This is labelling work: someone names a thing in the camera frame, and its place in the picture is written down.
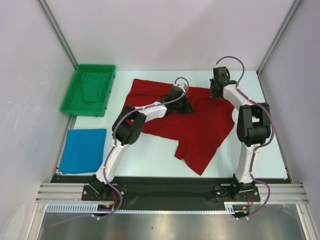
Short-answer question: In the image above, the red t shirt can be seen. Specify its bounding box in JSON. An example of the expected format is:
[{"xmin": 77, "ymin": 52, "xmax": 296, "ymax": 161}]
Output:
[{"xmin": 142, "ymin": 86, "xmax": 235, "ymax": 175}]

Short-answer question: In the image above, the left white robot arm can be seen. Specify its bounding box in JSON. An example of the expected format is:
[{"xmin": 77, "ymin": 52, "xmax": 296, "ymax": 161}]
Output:
[{"xmin": 89, "ymin": 83, "xmax": 193, "ymax": 200}]

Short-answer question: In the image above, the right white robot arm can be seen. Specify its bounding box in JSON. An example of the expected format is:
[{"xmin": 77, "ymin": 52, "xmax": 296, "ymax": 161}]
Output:
[{"xmin": 210, "ymin": 66, "xmax": 272, "ymax": 202}]

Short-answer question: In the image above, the green folded t shirt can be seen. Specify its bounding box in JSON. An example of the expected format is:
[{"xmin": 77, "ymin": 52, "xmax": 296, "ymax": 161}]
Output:
[{"xmin": 80, "ymin": 71, "xmax": 111, "ymax": 103}]

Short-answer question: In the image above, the green plastic tray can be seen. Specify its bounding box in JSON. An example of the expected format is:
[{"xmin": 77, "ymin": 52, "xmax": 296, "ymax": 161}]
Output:
[{"xmin": 60, "ymin": 64, "xmax": 116, "ymax": 117}]

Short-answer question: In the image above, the blue folded t shirt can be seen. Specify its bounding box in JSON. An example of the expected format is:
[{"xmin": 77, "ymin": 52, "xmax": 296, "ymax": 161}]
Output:
[{"xmin": 58, "ymin": 128, "xmax": 107, "ymax": 175}]

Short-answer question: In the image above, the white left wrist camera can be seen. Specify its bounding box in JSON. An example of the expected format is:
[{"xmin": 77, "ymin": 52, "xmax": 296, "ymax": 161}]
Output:
[{"xmin": 175, "ymin": 83, "xmax": 188, "ymax": 92}]

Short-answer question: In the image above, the black table edge rail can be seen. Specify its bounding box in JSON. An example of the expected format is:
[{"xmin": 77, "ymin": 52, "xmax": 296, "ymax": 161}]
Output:
[{"xmin": 49, "ymin": 175, "xmax": 293, "ymax": 212}]

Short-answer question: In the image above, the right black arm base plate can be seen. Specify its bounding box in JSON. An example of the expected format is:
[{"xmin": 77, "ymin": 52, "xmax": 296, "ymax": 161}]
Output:
[{"xmin": 213, "ymin": 185, "xmax": 261, "ymax": 202}]

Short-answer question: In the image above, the right aluminium corner post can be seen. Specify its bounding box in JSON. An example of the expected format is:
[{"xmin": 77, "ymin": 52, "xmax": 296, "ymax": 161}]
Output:
[{"xmin": 256, "ymin": 0, "xmax": 304, "ymax": 76}]

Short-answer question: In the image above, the aluminium corner post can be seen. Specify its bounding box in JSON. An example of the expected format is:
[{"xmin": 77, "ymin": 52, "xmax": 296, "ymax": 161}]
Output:
[
  {"xmin": 36, "ymin": 0, "xmax": 78, "ymax": 70},
  {"xmin": 256, "ymin": 0, "xmax": 304, "ymax": 76}
]

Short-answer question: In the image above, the right white cable duct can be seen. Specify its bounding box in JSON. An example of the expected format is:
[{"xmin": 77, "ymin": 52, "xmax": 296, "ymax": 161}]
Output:
[{"xmin": 224, "ymin": 202, "xmax": 250, "ymax": 214}]

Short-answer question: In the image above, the white cable duct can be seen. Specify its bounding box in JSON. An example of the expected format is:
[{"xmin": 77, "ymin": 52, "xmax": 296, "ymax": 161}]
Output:
[
  {"xmin": 224, "ymin": 202, "xmax": 250, "ymax": 214},
  {"xmin": 46, "ymin": 202, "xmax": 114, "ymax": 214}
]

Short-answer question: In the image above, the left white cable duct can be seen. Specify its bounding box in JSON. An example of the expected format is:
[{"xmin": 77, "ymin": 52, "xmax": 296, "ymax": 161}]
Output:
[{"xmin": 46, "ymin": 202, "xmax": 114, "ymax": 214}]

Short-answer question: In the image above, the aluminium frame rail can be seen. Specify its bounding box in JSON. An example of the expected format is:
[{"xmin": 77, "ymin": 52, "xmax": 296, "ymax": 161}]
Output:
[{"xmin": 35, "ymin": 183, "xmax": 85, "ymax": 203}]

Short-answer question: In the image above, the left aluminium corner post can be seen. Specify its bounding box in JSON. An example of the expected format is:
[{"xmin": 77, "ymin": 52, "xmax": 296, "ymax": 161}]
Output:
[{"xmin": 36, "ymin": 0, "xmax": 78, "ymax": 70}]

